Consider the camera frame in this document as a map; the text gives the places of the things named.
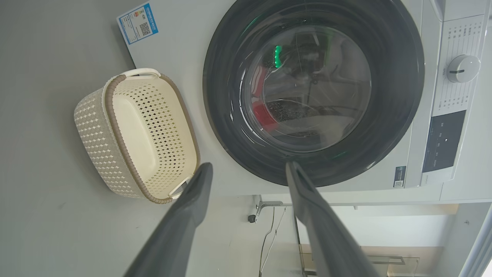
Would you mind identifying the white floor cable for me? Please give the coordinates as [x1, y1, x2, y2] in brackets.
[265, 207, 287, 277]

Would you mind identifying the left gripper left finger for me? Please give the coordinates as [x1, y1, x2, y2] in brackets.
[123, 162, 214, 277]

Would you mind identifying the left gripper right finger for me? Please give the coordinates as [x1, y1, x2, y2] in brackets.
[285, 161, 381, 277]

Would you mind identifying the white front-load washing machine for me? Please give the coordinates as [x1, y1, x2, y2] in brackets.
[116, 0, 492, 202]

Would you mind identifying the small QR code sticker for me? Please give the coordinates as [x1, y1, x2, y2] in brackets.
[393, 166, 407, 188]

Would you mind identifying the white washing machine dial knob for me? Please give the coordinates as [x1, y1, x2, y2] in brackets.
[446, 55, 481, 83]

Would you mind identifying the dark washing machine display panel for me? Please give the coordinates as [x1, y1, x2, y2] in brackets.
[422, 110, 467, 174]

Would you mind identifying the grey caster wheel leg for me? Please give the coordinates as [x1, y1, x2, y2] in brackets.
[248, 194, 460, 249]

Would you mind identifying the red basketball jersey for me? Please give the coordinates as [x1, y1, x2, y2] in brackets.
[252, 65, 280, 133]

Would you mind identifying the black floor cable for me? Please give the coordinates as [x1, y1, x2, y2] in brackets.
[259, 208, 276, 277]

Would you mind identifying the blue energy label sticker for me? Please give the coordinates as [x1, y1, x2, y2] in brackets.
[116, 3, 159, 45]

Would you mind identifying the cream perforated laundry basket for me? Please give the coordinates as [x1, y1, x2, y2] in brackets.
[73, 68, 201, 204]

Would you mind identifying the dark grey round washer door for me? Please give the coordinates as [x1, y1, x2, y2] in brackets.
[203, 0, 425, 187]

